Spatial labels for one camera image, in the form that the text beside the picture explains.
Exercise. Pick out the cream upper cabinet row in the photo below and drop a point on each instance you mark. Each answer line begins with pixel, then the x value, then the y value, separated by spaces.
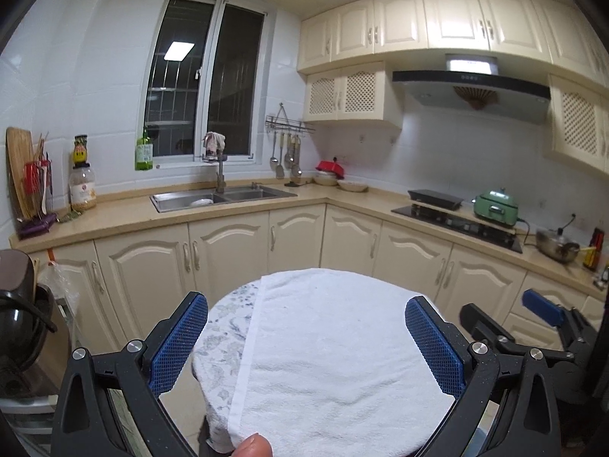
pixel 452 19

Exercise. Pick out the floral table cloth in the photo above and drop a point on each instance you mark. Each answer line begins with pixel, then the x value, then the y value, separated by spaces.
pixel 219 352

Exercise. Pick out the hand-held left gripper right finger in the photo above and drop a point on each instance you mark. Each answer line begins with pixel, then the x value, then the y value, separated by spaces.
pixel 435 347

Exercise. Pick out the white dish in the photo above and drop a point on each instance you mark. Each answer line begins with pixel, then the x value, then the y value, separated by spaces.
pixel 201 202

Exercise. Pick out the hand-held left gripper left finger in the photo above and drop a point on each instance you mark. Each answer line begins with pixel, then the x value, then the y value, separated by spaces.
pixel 178 342

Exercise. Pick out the yellow label bottle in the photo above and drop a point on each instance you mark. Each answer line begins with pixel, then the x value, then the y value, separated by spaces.
pixel 81 152

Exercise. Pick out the steel double sink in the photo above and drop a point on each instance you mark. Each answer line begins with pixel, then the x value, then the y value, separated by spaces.
pixel 247 195

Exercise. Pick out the metal spatula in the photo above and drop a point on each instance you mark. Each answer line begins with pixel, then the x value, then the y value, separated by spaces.
pixel 280 170

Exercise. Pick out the pale rag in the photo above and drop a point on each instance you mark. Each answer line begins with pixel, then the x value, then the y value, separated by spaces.
pixel 214 142

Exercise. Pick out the black gas stove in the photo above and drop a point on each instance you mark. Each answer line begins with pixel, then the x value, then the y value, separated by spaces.
pixel 456 226

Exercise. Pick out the white bowl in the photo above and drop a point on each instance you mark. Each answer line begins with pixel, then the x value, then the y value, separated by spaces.
pixel 353 186
pixel 326 181

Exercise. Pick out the white towel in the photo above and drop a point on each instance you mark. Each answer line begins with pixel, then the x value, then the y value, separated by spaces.
pixel 342 366

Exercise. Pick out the green glass bottle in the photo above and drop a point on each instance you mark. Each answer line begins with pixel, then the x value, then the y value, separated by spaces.
pixel 143 152

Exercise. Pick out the person's left hand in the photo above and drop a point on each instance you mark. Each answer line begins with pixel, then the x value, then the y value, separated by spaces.
pixel 254 446

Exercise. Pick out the metal sink faucet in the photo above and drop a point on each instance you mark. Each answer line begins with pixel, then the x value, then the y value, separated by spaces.
pixel 220 176

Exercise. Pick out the metal ladle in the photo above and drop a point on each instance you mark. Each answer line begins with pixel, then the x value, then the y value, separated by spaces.
pixel 289 154

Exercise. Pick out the hanging clear plastic bag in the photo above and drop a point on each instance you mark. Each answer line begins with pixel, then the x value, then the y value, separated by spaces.
pixel 59 290

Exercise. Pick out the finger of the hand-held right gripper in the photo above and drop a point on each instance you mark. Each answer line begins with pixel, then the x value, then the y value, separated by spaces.
pixel 480 323
pixel 542 307

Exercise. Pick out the metal skimmer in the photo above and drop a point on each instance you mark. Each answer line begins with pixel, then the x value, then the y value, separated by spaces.
pixel 296 169

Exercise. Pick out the large lattice wall cabinet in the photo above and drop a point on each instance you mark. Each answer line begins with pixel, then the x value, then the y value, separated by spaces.
pixel 578 123

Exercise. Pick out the cream base cabinets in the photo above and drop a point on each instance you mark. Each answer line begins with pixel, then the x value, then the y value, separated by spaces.
pixel 142 271

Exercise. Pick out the wooden cutting board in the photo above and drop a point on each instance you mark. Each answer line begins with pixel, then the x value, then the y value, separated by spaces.
pixel 16 171

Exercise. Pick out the metal wok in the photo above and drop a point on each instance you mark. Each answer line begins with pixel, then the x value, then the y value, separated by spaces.
pixel 556 247

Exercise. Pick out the metal utensil rack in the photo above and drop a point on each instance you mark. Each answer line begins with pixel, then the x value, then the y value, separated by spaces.
pixel 290 126

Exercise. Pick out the large clear jar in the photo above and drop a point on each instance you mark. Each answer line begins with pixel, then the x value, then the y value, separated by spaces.
pixel 82 190

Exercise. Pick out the grey range hood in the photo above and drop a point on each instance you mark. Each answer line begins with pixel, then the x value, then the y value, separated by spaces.
pixel 476 90

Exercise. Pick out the wooden hand fan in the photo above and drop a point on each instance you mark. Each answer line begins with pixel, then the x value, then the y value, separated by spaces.
pixel 476 99

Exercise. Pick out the metal spoon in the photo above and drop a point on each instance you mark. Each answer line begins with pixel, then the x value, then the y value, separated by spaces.
pixel 273 161

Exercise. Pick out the black grill pan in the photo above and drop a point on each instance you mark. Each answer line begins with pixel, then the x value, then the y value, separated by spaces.
pixel 435 199

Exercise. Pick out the grey storage cart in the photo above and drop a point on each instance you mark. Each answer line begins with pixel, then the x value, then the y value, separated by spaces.
pixel 28 404

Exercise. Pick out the bundle of chopsticks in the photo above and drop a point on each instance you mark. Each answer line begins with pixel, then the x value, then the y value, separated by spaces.
pixel 38 181

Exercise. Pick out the small lattice wall cabinet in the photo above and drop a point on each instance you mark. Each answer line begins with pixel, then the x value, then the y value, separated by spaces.
pixel 352 95

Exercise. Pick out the green electric cooker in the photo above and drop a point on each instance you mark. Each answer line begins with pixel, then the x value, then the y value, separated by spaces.
pixel 495 209

